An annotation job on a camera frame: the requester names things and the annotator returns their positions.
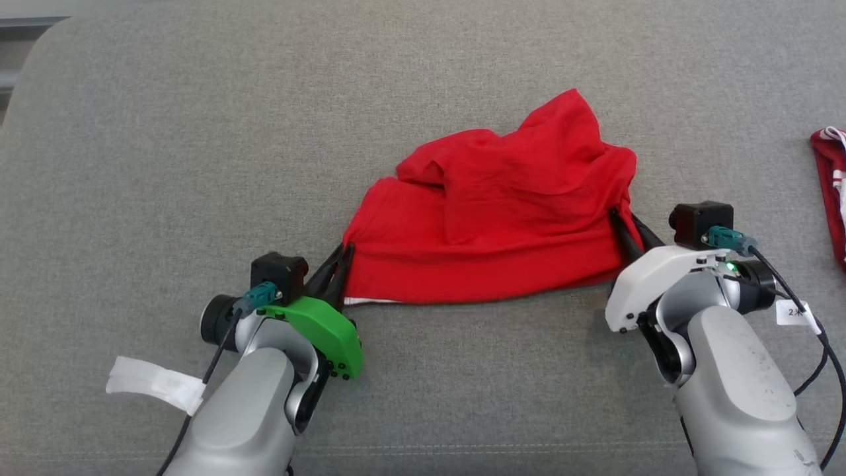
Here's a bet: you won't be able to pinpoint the red white sports jersey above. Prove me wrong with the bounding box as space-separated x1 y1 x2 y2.
342 88 645 306

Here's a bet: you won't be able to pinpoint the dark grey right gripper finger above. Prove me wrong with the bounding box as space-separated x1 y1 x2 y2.
630 213 666 252
608 207 644 264

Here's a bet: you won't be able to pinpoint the black cable with teal plug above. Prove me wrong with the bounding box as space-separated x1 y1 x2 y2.
155 281 280 476
702 225 846 471

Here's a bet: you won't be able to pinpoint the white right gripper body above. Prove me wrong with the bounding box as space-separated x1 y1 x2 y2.
604 245 738 334

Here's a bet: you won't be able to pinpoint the small white printed cable label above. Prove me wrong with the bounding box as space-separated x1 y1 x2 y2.
775 299 822 335

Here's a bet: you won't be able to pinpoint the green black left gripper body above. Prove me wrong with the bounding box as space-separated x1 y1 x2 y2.
256 295 365 381

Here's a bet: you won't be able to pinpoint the crumpled red white garment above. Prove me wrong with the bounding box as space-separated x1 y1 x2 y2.
810 126 846 275

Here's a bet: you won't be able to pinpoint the grey fabric sofa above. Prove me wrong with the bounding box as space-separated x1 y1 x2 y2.
0 0 846 476

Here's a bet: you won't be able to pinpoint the white tape tag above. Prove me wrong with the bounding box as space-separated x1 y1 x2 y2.
106 356 207 417

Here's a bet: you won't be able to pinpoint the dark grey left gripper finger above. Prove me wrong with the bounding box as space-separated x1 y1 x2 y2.
328 242 357 311
304 242 347 299

